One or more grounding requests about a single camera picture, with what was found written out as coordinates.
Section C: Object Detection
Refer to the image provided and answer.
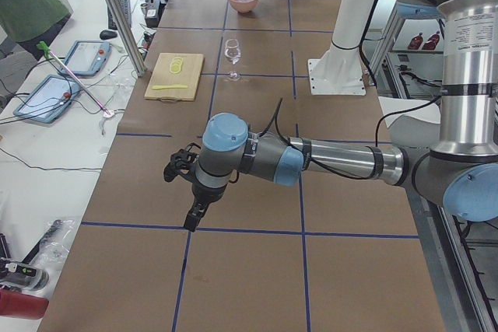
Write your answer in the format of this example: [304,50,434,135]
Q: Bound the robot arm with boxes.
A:
[164,0,497,231]

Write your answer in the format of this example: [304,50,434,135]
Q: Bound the red bottle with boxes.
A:
[0,289,49,320]

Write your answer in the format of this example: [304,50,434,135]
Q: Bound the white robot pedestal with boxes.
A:
[308,0,375,96]

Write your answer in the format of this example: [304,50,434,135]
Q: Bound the blue teach pendant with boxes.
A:
[63,40,110,77]
[13,75,81,124]

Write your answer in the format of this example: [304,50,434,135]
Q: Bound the person in green shirt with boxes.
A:
[1,0,71,60]

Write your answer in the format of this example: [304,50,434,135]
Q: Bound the blue teach pendant near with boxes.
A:
[13,75,81,124]

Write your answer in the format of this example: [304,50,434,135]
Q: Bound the aluminium frame post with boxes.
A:
[105,0,146,77]

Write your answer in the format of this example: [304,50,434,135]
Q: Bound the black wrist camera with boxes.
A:
[163,142,201,183]

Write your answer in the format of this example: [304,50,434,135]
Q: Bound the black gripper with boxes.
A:
[183,184,226,231]

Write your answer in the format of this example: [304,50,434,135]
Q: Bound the blue teach pendant far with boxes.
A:
[63,40,110,77]

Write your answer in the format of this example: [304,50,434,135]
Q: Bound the clear wine glass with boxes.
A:
[224,39,241,81]

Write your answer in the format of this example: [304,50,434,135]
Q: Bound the lemon slices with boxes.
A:
[169,57,184,74]

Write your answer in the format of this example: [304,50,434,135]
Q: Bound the wooden cutting board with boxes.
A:
[144,53,204,101]

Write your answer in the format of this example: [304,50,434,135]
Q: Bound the black computer mouse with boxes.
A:
[99,30,117,40]

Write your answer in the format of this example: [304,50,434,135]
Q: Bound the black box device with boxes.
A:
[145,0,166,28]

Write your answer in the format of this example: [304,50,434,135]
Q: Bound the yellow plastic knife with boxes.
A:
[152,84,188,90]

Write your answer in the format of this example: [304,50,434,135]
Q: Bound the metal rod green tip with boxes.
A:
[37,41,114,118]

